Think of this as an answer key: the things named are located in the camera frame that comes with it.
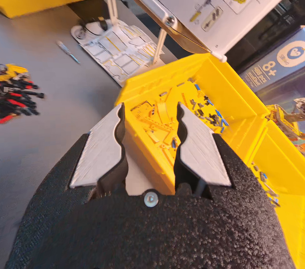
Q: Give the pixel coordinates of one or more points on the heap of mixed building parts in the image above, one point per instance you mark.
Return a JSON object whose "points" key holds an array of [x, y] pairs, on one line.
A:
{"points": [[162, 121]]}

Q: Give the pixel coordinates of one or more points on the sparse grey blue building parts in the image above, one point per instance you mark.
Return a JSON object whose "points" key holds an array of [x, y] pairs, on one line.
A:
{"points": [[263, 176]]}

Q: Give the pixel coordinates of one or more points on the grey desk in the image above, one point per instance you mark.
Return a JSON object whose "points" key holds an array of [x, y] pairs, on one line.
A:
{"points": [[47, 154]]}

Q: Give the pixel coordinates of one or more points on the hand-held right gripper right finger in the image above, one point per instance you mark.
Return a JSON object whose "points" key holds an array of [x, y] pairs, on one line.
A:
{"points": [[202, 154]]}

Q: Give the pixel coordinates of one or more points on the black desk mat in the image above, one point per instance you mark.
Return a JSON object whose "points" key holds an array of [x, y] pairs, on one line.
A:
{"points": [[90, 9]]}

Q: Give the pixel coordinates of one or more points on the robot kit box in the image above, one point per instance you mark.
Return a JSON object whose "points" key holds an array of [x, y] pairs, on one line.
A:
{"points": [[274, 71]]}

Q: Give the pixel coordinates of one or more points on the white printed mat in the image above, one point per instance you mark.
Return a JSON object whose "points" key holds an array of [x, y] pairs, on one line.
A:
{"points": [[119, 54]]}

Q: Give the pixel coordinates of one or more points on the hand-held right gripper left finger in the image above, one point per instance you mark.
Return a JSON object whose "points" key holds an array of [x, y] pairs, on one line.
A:
{"points": [[100, 154]]}

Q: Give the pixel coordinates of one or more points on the pile of small building parts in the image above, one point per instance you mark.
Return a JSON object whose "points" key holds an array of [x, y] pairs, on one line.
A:
{"points": [[16, 97]]}

